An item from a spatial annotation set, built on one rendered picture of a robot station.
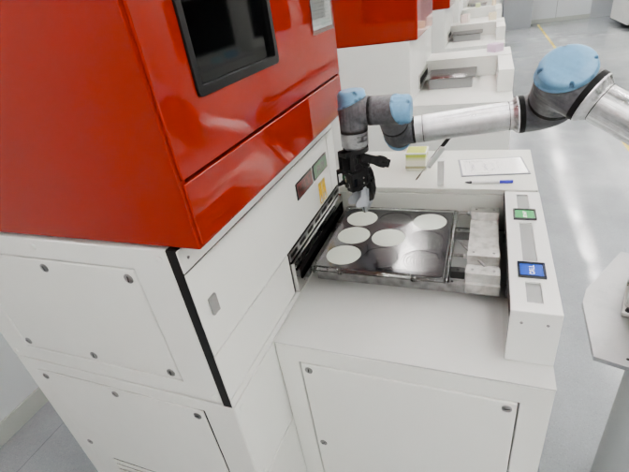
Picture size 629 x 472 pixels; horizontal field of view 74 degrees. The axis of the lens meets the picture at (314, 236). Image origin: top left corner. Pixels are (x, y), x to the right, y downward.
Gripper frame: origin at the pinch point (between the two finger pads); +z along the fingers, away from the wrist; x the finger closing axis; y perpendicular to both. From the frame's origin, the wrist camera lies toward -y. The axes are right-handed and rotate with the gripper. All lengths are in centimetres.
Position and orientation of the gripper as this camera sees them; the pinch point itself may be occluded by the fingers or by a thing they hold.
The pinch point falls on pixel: (366, 207)
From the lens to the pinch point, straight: 127.9
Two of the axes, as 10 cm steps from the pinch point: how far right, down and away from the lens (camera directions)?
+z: 1.4, 8.6, 5.0
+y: -8.2, 3.8, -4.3
